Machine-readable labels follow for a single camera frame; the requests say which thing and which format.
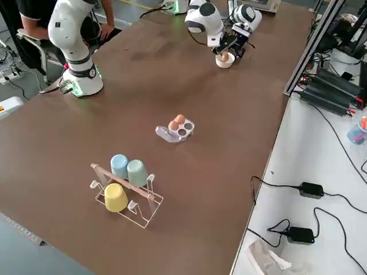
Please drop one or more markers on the brown egg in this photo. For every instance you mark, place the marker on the brown egg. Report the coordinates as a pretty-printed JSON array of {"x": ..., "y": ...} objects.
[
  {"x": 224, "y": 57},
  {"x": 173, "y": 125},
  {"x": 180, "y": 118}
]

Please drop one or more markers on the person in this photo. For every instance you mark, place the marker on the person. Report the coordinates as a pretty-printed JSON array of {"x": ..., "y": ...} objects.
[{"x": 31, "y": 28}]

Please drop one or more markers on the cream box appliance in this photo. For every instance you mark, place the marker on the cream box appliance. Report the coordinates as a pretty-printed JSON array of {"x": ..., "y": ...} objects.
[{"x": 258, "y": 5}]

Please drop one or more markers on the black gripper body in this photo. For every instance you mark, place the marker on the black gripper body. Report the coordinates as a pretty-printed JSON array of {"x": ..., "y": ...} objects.
[
  {"x": 241, "y": 38},
  {"x": 225, "y": 41}
]

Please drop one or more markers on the white bowl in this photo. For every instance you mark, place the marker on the white bowl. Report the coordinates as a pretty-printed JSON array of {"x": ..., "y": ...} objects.
[{"x": 225, "y": 64}]

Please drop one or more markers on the white power strip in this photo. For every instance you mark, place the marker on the white power strip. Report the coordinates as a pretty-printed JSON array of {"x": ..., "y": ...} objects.
[{"x": 11, "y": 78}]

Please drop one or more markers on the light blue cup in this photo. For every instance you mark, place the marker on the light blue cup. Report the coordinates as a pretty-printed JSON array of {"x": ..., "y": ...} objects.
[{"x": 119, "y": 164}]

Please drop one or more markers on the pale green cup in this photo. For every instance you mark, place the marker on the pale green cup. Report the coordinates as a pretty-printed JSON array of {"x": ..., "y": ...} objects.
[{"x": 137, "y": 172}]

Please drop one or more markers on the yellow cup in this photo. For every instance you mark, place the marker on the yellow cup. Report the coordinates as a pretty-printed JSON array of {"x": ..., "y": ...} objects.
[{"x": 115, "y": 197}]

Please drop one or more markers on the aluminium frame post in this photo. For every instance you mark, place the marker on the aluminium frame post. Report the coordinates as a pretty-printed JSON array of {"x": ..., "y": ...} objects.
[{"x": 309, "y": 54}]

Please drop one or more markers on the clear plastic egg carton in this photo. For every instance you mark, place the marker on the clear plastic egg carton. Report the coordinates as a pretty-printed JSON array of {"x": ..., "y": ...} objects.
[{"x": 172, "y": 137}]

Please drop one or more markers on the crumpled plastic bag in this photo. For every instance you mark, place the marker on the crumpled plastic bag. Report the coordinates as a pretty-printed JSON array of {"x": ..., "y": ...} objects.
[{"x": 266, "y": 257}]

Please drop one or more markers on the white bucket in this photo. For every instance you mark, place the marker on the white bucket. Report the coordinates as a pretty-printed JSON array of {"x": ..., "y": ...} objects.
[{"x": 345, "y": 60}]

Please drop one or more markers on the white device with orange label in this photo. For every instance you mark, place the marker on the white device with orange label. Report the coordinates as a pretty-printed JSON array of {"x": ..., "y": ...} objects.
[{"x": 10, "y": 107}]

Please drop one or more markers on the black power supply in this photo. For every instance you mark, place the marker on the black power supply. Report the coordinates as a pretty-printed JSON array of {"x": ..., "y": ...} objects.
[
  {"x": 324, "y": 98},
  {"x": 341, "y": 86}
]

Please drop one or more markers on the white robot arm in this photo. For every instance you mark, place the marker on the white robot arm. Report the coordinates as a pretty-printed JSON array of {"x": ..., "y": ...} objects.
[
  {"x": 249, "y": 17},
  {"x": 71, "y": 43}
]

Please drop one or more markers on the grey chair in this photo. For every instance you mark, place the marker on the grey chair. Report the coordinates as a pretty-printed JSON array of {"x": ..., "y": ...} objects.
[{"x": 43, "y": 46}]

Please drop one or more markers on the black power adapter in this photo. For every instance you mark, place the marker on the black power adapter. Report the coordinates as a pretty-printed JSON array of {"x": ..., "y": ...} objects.
[
  {"x": 311, "y": 190},
  {"x": 301, "y": 235}
]

